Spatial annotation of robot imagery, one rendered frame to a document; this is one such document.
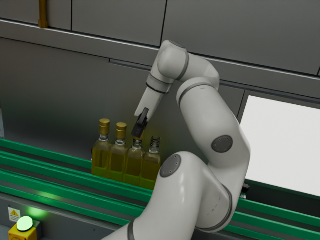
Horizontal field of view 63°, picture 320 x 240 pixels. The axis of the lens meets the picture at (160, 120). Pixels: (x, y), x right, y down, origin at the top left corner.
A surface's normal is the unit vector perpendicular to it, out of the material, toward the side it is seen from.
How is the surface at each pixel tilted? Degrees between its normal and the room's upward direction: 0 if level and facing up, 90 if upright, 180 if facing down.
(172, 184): 48
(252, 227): 90
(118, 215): 90
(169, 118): 90
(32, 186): 90
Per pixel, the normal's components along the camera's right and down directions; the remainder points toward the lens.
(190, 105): -0.77, -0.40
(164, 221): -0.45, -0.17
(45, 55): -0.21, 0.38
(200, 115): -0.62, -0.54
